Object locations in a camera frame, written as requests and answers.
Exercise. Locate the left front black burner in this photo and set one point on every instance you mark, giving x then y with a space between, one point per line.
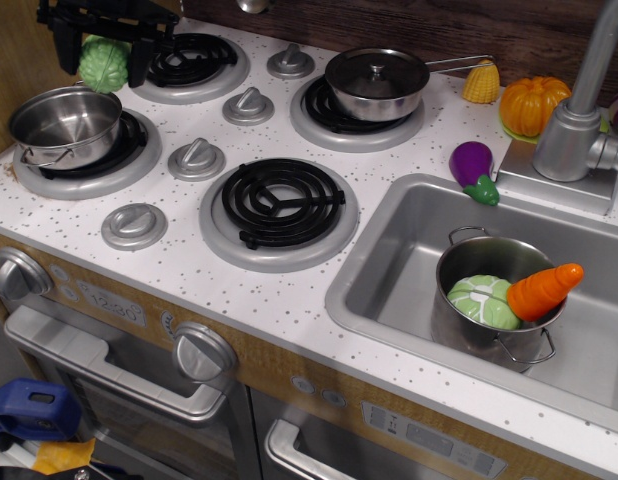
136 152

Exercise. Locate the silver oven dial left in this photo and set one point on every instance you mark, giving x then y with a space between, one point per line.
21 275

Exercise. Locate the back right black burner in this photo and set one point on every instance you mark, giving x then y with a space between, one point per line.
316 116

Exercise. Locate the silver faucet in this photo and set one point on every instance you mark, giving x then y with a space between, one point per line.
574 163

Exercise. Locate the toy green cabbage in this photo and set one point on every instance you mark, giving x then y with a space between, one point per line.
483 299

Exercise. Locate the silver dishwasher door handle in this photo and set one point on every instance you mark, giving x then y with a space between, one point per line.
281 448

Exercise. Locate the toy orange pumpkin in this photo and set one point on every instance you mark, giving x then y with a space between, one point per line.
527 104

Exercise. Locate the black burner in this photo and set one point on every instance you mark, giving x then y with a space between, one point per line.
136 152
278 215
199 68
316 116

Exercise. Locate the yellow cloth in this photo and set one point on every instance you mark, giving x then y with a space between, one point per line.
55 456

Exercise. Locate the silver sink basin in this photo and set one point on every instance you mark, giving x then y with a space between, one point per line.
385 290

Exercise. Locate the silver oven door handle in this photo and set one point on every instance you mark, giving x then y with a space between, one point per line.
85 355

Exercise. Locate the toy purple eggplant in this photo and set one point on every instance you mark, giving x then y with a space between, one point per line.
470 164

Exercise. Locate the green bumpy toy squash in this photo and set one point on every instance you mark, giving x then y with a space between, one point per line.
103 64

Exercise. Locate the silver oven dial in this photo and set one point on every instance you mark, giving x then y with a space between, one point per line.
200 354
21 275

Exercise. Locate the blue clamp tool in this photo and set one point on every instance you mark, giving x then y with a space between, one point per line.
37 410

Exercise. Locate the toy yellow corn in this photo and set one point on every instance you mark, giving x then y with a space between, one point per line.
482 86

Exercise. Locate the back left black burner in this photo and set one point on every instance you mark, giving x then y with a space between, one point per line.
199 68

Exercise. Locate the hanging silver utensil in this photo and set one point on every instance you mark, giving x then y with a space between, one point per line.
255 7

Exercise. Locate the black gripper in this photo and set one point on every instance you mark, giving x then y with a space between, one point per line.
140 22

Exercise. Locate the silver oven dial right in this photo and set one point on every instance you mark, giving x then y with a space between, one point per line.
200 354

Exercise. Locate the steel pot on left burner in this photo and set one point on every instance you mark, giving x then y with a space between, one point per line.
66 128

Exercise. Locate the toy orange carrot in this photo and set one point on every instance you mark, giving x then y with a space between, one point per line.
534 296

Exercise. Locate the silver stove knob front left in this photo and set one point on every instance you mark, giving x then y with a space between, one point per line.
134 227

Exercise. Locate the silver stove knob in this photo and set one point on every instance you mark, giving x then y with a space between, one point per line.
134 227
249 108
196 161
291 63

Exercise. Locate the silver stove knob upper middle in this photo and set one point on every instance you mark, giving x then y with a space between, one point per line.
249 108

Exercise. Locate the silver stove knob back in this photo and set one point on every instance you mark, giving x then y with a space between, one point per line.
291 63

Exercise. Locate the steel pot in sink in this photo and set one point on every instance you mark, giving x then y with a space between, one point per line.
473 251

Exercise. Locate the steel pan with lid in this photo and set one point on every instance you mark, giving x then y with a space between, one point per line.
384 84

